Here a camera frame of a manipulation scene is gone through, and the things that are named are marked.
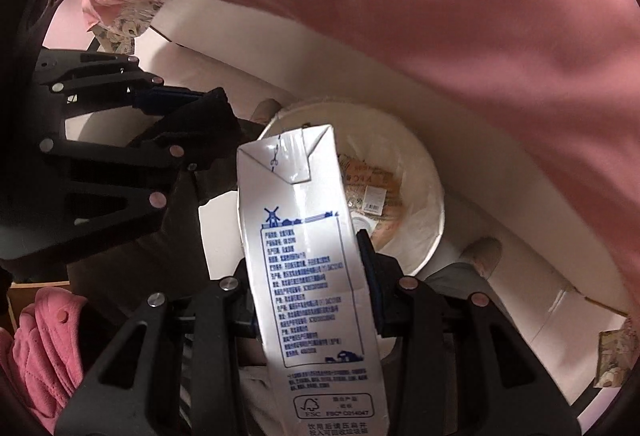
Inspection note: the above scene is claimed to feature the white milk carton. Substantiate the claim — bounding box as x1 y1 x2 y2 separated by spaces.
236 125 390 435

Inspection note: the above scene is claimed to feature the white pill bottle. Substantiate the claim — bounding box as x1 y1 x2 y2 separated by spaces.
350 211 378 236

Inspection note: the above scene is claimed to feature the white trash bin with bag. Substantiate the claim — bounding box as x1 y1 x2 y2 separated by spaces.
262 100 445 276

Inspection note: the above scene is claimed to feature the floral bed skirt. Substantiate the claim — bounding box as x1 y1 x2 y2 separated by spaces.
90 0 164 55

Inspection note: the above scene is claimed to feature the snack wrapper in bin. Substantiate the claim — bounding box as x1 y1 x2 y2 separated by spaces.
338 154 405 250

